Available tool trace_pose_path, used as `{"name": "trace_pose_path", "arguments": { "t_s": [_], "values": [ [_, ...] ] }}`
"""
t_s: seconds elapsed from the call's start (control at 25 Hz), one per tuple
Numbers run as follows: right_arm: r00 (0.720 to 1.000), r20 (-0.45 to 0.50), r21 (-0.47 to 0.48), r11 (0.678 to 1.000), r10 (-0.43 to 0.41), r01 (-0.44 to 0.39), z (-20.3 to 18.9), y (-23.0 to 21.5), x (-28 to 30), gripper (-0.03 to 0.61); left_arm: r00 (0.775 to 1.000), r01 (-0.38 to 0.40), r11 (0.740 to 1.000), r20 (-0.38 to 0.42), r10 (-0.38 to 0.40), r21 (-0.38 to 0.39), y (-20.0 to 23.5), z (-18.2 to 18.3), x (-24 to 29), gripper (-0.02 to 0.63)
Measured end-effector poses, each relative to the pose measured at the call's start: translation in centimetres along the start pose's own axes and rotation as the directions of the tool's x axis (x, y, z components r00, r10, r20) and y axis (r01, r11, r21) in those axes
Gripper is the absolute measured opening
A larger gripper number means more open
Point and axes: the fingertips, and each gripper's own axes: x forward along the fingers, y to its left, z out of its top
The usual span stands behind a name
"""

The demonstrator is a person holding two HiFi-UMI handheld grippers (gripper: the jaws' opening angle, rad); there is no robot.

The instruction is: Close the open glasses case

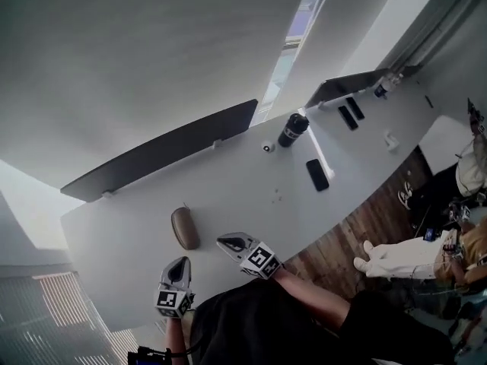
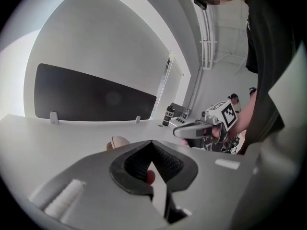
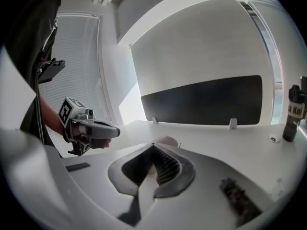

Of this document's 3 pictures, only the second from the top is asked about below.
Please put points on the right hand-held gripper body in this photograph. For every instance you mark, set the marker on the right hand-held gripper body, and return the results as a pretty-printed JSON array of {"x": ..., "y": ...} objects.
[{"x": 225, "y": 115}]

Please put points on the black insulated bottle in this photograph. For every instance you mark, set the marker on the black insulated bottle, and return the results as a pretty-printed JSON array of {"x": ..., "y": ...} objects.
[{"x": 168, "y": 115}]

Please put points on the white framed window panel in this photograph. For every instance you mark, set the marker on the white framed window panel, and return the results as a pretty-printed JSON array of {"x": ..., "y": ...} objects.
[{"x": 176, "y": 85}]

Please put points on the long black desk divider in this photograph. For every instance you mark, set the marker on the long black desk divider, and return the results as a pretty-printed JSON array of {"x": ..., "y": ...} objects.
[{"x": 93, "y": 95}]

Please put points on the white pipe bundle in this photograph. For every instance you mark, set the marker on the white pipe bundle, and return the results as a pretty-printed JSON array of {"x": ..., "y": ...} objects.
[{"x": 207, "y": 37}]

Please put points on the person's right forearm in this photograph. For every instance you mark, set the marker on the person's right forearm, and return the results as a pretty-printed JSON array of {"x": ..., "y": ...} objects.
[{"x": 245, "y": 118}]

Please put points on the black head-worn camera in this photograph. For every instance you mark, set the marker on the black head-worn camera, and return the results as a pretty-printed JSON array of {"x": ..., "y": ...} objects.
[{"x": 200, "y": 1}]

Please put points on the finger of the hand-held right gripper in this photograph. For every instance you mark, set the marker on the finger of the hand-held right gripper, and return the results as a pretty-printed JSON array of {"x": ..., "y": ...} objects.
[{"x": 187, "y": 131}]

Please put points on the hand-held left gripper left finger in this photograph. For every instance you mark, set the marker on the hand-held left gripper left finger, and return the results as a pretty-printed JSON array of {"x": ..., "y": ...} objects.
[{"x": 96, "y": 188}]

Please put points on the white divider bracket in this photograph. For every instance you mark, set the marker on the white divider bracket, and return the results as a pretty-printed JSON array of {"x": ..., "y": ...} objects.
[
  {"x": 137, "y": 119},
  {"x": 54, "y": 118}
]

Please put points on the person's black shirt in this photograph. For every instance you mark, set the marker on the person's black shirt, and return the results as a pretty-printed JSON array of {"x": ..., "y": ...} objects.
[{"x": 275, "y": 44}]

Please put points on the person's right hand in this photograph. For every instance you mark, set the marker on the person's right hand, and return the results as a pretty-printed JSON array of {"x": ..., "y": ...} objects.
[{"x": 216, "y": 131}]

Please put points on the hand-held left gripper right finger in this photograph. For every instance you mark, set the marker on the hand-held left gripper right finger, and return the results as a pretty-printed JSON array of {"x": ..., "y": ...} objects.
[{"x": 211, "y": 176}]

